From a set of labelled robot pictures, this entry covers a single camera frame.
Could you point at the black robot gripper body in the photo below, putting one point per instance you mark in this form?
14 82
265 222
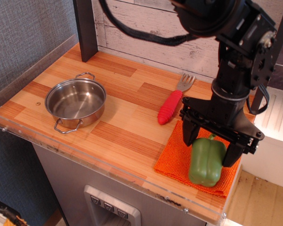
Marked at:
223 115

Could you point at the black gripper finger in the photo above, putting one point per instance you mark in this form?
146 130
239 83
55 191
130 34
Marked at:
191 128
233 153

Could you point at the green toy bell pepper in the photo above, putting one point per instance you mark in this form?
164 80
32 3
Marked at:
206 161

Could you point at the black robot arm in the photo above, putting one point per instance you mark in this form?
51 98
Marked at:
246 35

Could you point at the orange folded cloth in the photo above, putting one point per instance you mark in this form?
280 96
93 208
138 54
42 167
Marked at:
174 162

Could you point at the white toy sink unit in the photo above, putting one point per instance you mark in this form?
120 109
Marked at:
267 162

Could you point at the stainless steel pot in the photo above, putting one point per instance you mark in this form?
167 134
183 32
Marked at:
76 103

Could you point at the grey toy fridge cabinet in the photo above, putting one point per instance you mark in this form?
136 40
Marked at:
68 180

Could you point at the yellow black object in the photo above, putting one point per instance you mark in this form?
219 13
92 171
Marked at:
12 218

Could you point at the red handled toy fork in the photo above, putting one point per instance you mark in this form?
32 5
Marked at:
168 108

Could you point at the clear acrylic guard rail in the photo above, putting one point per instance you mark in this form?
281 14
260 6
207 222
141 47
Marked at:
122 149

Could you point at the dark right shelf post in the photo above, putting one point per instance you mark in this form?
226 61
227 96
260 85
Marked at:
255 106

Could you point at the dark shelf post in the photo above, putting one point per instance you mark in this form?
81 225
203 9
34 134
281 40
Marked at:
255 106
85 28

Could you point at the dark left shelf post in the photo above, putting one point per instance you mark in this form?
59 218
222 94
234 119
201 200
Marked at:
85 28

